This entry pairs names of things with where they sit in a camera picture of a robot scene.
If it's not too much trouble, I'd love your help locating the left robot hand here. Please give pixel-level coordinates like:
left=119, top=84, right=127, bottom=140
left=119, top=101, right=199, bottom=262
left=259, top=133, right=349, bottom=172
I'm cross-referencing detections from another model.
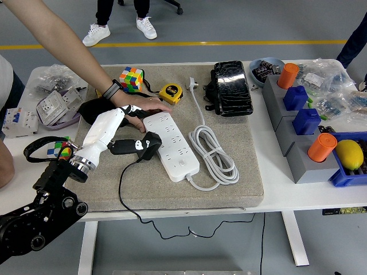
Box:
left=75, top=104, right=151, bottom=168

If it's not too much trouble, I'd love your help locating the person's left hand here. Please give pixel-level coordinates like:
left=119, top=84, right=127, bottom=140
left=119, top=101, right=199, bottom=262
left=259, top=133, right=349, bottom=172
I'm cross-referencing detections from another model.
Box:
left=110, top=91, right=173, bottom=133

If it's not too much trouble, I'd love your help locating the black plug adapter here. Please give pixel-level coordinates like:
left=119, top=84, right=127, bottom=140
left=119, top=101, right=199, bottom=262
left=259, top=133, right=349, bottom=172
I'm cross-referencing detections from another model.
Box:
left=137, top=131, right=163, bottom=162

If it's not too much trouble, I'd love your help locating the black plug cord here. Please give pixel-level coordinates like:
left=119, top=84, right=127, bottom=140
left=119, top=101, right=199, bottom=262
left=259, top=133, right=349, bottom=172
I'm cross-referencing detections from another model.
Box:
left=119, top=159, right=255, bottom=240

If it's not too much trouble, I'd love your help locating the white power strip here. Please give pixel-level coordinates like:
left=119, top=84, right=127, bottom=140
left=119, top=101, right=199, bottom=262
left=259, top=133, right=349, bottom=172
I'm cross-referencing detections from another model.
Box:
left=142, top=112, right=201, bottom=183

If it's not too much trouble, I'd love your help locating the black cloth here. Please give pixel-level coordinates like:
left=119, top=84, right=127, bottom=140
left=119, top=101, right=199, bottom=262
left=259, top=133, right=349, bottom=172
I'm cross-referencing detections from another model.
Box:
left=77, top=99, right=128, bottom=128

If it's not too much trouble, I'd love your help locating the large colourful puzzle cube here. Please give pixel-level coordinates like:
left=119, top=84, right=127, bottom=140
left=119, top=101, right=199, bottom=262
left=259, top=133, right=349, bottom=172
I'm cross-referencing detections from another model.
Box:
left=119, top=66, right=144, bottom=92

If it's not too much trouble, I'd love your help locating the black wristband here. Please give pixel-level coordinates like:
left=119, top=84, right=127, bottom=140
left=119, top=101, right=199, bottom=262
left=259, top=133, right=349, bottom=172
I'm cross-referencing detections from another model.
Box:
left=100, top=78, right=122, bottom=100

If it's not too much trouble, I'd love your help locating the white socket block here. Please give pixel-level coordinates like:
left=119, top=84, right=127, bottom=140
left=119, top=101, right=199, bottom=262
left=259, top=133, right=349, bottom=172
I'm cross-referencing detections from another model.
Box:
left=61, top=87, right=85, bottom=112

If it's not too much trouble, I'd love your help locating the small colourful puzzle cube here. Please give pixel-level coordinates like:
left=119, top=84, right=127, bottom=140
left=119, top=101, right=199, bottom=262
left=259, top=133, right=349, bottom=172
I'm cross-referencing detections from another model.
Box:
left=45, top=136, right=72, bottom=160

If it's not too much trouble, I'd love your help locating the white table leg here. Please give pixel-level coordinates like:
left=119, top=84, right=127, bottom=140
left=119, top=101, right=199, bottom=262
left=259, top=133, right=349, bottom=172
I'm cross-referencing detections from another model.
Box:
left=77, top=220, right=99, bottom=275
left=280, top=211, right=310, bottom=267

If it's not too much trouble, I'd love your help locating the black table control panel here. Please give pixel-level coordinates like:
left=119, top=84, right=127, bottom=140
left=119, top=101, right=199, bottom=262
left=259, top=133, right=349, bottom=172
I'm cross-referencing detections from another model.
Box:
left=321, top=206, right=367, bottom=216

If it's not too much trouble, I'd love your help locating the clear bag of metal parts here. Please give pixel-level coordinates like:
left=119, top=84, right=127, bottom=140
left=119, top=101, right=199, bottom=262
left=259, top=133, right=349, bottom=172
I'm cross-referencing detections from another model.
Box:
left=30, top=64, right=89, bottom=94

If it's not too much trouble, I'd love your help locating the person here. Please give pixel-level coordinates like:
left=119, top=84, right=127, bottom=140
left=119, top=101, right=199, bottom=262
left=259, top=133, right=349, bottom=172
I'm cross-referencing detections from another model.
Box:
left=0, top=53, right=27, bottom=141
left=335, top=17, right=367, bottom=92
left=82, top=0, right=158, bottom=48

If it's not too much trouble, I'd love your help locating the white circuit breaker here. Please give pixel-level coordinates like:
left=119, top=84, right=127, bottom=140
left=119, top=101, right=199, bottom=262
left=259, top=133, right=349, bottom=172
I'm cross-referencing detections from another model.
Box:
left=1, top=106, right=40, bottom=138

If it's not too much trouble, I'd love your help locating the blue storage bin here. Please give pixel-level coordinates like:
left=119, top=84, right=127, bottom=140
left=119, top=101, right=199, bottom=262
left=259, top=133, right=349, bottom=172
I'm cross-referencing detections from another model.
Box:
left=328, top=131, right=367, bottom=188

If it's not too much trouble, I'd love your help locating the black glossy case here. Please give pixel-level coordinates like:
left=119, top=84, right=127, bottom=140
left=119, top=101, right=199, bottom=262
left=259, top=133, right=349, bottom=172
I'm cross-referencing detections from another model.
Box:
left=213, top=60, right=255, bottom=117

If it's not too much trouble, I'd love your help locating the grey-brown mat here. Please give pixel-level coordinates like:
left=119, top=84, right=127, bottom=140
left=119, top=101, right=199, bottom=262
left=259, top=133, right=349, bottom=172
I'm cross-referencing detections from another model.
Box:
left=65, top=64, right=265, bottom=213

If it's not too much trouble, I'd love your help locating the grey holder block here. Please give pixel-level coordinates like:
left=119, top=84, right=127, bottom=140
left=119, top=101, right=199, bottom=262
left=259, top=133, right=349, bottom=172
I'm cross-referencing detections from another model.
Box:
left=262, top=74, right=309, bottom=132
left=276, top=113, right=322, bottom=158
left=286, top=137, right=348, bottom=184

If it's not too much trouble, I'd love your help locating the yellow lemon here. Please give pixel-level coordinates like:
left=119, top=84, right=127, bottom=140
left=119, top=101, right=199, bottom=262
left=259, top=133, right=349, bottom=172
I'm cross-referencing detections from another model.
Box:
left=335, top=139, right=365, bottom=171

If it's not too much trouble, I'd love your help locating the blue bowl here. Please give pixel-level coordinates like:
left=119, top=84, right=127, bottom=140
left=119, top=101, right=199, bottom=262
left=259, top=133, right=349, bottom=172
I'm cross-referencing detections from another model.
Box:
left=248, top=57, right=285, bottom=88

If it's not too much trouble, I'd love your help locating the orange cylinder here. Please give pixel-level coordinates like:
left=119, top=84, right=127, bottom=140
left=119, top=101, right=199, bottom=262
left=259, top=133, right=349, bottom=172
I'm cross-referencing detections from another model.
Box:
left=307, top=132, right=338, bottom=163
left=276, top=62, right=300, bottom=90

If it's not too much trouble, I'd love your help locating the blue block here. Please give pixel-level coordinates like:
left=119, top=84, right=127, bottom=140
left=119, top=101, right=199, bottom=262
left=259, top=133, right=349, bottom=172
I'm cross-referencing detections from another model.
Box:
left=283, top=85, right=310, bottom=112
left=292, top=108, right=322, bottom=136

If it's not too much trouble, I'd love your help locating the clear bag of components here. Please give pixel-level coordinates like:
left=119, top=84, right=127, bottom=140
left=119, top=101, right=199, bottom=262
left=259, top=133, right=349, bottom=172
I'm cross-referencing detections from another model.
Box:
left=296, top=58, right=358, bottom=93
left=311, top=91, right=367, bottom=121

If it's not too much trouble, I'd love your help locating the yellow tape measure with strap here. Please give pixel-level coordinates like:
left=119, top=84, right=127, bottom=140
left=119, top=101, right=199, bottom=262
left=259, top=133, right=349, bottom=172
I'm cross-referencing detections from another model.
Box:
left=142, top=77, right=184, bottom=106

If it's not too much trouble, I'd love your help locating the white wall socket panel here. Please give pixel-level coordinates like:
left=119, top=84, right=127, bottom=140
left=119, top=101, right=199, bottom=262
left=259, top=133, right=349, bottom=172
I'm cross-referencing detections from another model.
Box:
left=36, top=91, right=69, bottom=126

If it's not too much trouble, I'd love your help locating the white power strip cable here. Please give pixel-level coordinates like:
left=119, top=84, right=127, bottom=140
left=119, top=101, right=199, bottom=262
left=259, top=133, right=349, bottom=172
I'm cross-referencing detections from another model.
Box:
left=187, top=76, right=240, bottom=192

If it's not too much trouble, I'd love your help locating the black hanging cable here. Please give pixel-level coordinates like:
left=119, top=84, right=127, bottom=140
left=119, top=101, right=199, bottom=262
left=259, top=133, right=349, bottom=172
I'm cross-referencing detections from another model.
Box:
left=259, top=213, right=266, bottom=275

